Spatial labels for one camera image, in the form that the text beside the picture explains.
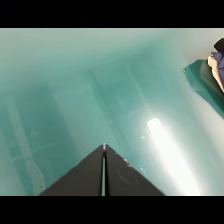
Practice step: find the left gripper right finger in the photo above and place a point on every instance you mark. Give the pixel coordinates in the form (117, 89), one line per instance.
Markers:
(125, 178)

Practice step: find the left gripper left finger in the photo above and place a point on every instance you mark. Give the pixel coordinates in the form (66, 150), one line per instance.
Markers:
(86, 178)

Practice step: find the dark green garment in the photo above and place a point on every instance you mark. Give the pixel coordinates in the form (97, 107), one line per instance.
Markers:
(204, 80)

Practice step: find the cream garment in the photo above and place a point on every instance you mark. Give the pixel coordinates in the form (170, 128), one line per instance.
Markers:
(214, 68)

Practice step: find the blue garment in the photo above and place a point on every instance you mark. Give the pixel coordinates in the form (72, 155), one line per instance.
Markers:
(220, 61)

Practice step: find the black garment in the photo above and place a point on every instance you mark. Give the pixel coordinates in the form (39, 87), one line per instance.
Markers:
(220, 44)

